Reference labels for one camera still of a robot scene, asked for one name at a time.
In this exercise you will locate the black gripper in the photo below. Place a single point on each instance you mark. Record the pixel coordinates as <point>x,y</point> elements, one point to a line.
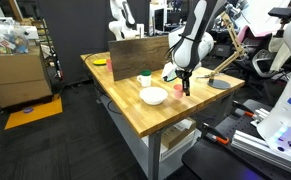
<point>185,74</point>

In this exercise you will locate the pink plastic cup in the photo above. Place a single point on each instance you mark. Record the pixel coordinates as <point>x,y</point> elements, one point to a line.
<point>178,91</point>

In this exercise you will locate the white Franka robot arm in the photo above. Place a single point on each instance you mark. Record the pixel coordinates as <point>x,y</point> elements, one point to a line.
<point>188,50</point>

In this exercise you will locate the white bowl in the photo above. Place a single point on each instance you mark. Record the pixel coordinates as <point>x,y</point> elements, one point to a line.
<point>153,96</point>

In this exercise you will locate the red plastic cup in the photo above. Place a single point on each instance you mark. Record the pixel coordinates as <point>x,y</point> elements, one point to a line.
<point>109,65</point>

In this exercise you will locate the wooden desk lamp grey base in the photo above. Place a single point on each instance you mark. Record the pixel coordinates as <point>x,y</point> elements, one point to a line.
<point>219,84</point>

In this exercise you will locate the white mug with green lid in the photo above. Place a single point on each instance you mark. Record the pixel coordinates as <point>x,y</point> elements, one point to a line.
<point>145,80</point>

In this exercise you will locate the brown cardboard box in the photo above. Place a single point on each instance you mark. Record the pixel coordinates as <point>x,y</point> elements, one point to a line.
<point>176,135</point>

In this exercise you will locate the dark wooden board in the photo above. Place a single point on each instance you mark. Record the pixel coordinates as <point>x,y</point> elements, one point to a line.
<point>135,56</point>

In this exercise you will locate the white flat box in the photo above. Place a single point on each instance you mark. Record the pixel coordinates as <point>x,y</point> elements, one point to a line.
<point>181,150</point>

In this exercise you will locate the black computer monitor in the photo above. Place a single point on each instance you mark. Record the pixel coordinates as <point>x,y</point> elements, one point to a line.
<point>159,20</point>

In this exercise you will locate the short aluminium extrusion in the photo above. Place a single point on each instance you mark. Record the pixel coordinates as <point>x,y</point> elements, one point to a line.
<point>261,115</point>

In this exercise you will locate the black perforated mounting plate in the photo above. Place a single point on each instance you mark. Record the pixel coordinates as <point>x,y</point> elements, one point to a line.
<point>211,163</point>

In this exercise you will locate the grey mesh office chair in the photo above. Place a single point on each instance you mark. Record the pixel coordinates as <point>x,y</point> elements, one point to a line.
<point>263,61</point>

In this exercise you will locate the pink office chair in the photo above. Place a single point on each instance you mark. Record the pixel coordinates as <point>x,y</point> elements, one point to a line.
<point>251,35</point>

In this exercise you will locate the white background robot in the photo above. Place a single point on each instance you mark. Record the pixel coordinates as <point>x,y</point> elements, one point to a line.
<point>123,26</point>

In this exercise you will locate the yellow green plate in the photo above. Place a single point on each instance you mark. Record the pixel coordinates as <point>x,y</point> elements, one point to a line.
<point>99,62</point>

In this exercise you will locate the white draped cloth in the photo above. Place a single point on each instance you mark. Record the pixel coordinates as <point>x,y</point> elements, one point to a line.
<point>280,56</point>

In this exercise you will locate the black room divider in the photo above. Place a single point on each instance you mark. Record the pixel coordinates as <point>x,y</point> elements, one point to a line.
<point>75,33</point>

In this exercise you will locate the cluttered storage shelf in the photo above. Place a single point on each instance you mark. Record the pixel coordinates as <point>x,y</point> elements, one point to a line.
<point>50,50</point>

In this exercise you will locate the orange floor mat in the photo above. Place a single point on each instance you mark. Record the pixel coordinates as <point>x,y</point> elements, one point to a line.
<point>35,115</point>

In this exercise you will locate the purple disc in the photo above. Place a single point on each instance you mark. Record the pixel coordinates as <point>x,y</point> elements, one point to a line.
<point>28,110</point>

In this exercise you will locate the large cardboard box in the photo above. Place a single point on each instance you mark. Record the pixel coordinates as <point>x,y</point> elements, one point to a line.
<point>15,80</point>

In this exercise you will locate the plastic bag of toys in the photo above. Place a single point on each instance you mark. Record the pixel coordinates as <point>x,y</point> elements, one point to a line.
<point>5,40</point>

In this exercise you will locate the grey metal table frame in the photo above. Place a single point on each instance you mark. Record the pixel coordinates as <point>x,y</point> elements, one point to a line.
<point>154,156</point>

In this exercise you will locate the long aluminium rail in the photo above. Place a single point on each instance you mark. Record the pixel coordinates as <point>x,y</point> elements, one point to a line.
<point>255,145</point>

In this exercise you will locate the black camera on stand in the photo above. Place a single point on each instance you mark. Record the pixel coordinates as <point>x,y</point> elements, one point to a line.
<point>281,12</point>

